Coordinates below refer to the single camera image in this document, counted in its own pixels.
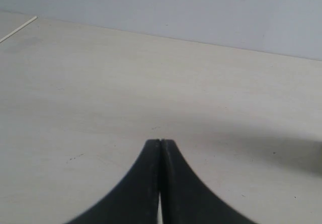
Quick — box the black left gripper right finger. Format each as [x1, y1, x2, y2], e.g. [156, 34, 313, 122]
[159, 139, 254, 224]

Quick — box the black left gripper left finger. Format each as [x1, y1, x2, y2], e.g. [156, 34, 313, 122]
[69, 139, 160, 223]

